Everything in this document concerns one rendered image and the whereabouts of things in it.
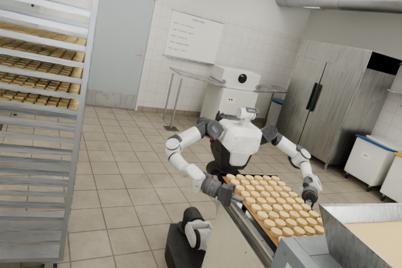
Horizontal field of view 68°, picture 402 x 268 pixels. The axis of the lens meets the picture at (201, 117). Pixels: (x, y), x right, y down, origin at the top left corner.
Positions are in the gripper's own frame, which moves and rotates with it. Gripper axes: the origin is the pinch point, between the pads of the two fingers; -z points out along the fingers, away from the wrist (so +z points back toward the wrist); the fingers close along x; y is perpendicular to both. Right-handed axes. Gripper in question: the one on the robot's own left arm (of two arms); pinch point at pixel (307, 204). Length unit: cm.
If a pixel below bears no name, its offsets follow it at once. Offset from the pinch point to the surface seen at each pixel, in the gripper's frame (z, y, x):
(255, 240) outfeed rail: -33.3, -18.0, -11.4
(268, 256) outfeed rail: -41.1, -10.2, -10.6
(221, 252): -19, -34, -38
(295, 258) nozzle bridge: -76, -3, 17
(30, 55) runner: -53, -151, 42
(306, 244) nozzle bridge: -68, -1, 18
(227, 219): -16.5, -36.6, -19.0
